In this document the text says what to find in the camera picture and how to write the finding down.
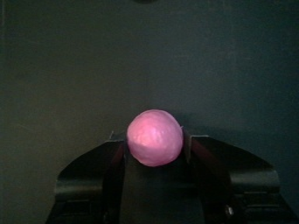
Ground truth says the pink ball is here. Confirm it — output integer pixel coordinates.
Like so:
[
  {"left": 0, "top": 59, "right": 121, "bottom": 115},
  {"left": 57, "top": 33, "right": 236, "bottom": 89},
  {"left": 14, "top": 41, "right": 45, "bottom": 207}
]
[{"left": 125, "top": 108, "right": 184, "bottom": 168}]

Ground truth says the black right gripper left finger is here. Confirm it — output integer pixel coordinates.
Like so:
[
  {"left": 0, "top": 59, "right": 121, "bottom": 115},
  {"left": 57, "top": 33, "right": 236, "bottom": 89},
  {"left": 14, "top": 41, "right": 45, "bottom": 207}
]
[{"left": 45, "top": 130, "right": 129, "bottom": 224}]

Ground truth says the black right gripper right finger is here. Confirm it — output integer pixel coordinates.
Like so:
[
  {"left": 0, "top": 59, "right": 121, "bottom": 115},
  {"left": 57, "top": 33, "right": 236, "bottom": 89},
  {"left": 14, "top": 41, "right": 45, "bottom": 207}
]
[{"left": 181, "top": 128, "right": 299, "bottom": 224}]

